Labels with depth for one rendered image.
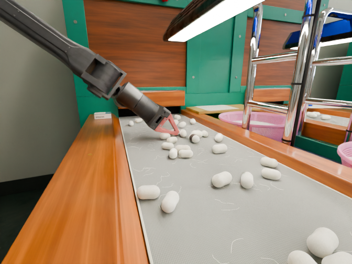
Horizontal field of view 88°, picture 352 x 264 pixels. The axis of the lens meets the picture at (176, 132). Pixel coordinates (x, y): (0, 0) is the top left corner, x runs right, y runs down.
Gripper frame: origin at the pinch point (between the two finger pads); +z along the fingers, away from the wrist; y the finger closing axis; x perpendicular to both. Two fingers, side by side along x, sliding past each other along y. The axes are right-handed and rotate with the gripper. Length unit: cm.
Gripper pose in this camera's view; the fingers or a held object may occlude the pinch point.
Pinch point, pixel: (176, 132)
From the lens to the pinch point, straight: 55.3
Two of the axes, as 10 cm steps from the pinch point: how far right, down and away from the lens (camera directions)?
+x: -6.1, 7.9, 0.0
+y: -3.2, -2.5, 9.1
